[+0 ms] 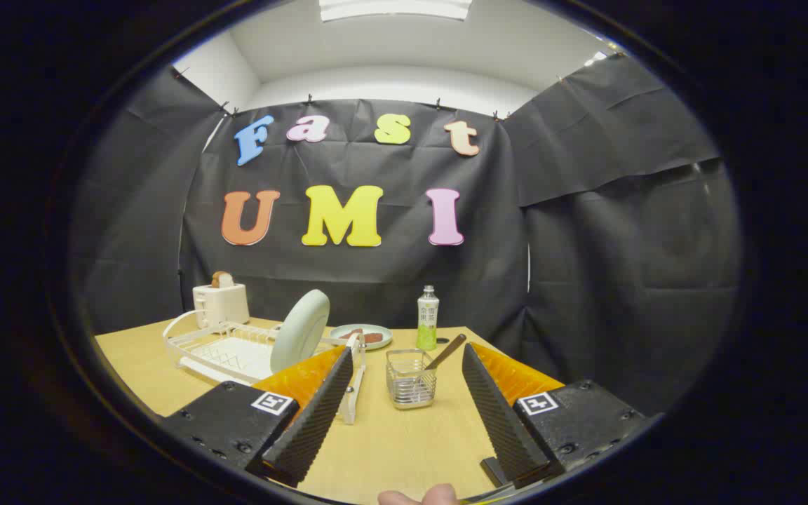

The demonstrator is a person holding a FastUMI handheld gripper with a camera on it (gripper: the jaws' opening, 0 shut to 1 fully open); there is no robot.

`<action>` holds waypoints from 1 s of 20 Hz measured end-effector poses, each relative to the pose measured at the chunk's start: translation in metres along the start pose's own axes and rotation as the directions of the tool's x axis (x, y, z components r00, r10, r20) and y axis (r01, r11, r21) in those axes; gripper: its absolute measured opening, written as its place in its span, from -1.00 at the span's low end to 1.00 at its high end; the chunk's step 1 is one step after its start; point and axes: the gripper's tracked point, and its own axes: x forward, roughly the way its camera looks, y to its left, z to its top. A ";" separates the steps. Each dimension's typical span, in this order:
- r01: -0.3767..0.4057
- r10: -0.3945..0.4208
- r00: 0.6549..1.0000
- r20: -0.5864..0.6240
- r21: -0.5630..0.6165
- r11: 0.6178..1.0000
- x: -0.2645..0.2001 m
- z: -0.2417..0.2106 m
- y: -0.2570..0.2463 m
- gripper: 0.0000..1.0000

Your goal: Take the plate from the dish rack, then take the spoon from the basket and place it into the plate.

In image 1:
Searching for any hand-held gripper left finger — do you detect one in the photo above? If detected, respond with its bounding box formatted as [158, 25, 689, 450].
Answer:
[159, 345, 356, 490]

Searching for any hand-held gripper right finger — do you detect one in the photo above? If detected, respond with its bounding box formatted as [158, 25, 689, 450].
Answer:
[461, 342, 648, 490]

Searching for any wooden handle spoon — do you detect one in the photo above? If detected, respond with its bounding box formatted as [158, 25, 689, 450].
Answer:
[410, 334, 468, 395]

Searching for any pale green plate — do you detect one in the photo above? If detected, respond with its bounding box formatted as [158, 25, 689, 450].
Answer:
[270, 289, 331, 374]

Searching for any metal wire basket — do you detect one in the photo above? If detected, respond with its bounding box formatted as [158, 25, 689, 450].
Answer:
[386, 349, 438, 410]

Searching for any white dish rack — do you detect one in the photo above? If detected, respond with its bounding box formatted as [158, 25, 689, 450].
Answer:
[163, 311, 366, 426]

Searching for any small green plate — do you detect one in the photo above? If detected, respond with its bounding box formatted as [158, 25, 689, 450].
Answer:
[330, 323, 393, 351]

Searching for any green label drink bottle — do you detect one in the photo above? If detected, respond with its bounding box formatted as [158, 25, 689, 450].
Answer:
[416, 285, 440, 351]

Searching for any white toaster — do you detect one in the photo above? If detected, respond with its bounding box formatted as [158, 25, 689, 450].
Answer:
[192, 283, 250, 329]

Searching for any black backdrop cloth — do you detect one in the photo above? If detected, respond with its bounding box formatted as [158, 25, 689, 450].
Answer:
[71, 53, 741, 416]

